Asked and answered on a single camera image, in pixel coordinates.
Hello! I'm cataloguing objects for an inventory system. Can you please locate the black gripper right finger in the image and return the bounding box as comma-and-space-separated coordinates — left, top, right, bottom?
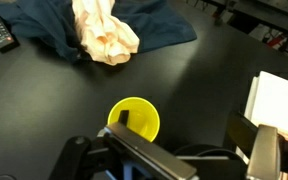
226, 110, 288, 180

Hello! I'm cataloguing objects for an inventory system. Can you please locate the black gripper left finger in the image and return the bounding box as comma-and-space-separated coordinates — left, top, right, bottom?
48, 109, 198, 180

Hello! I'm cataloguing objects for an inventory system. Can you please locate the yellow plastic cup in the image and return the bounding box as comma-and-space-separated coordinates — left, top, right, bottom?
107, 96, 161, 143

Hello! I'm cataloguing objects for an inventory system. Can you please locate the tan Intelligent Robotic Systems book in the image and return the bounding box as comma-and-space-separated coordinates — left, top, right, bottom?
235, 70, 288, 164

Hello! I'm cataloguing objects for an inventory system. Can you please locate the peach cloth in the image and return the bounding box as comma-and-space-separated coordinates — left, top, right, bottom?
71, 0, 141, 67

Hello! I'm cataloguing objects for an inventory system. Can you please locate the dark blue cloth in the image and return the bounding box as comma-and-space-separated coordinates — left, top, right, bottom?
0, 0, 198, 64

